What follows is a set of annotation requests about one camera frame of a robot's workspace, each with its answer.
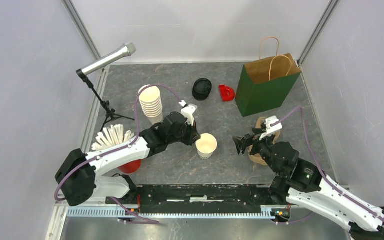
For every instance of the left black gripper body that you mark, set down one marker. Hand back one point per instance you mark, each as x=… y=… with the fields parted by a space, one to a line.
x=186 y=134

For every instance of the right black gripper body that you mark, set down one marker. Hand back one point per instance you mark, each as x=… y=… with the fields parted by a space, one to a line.
x=262 y=147

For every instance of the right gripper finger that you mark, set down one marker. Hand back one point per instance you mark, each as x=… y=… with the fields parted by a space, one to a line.
x=261 y=129
x=242 y=143

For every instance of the white paper coffee cup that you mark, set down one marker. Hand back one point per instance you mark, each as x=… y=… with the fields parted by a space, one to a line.
x=206 y=145

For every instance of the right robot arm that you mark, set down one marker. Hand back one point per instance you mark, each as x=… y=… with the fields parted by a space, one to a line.
x=302 y=183

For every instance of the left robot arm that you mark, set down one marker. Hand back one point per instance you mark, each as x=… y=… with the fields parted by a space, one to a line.
x=82 y=176

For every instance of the brown cardboard cup carriers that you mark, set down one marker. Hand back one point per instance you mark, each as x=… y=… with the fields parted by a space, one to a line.
x=257 y=159

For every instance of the red plastic holder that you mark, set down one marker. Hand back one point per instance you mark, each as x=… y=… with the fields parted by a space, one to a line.
x=227 y=93

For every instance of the green paper bag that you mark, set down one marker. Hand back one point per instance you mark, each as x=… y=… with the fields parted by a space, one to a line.
x=264 y=84

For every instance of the stack of white paper cups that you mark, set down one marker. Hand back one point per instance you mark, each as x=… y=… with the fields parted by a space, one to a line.
x=151 y=103

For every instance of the stack of black lids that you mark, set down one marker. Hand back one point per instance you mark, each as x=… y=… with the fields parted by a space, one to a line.
x=202 y=89

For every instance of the red cup with straws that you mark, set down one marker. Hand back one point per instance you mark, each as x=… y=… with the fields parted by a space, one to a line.
x=113 y=136

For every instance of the silver microphone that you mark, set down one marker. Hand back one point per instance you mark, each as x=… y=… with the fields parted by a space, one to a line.
x=126 y=50

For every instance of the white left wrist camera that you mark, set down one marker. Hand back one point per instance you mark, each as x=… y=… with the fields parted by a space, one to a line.
x=188 y=111

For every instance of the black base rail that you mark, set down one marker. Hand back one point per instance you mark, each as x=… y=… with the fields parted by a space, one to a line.
x=211 y=200

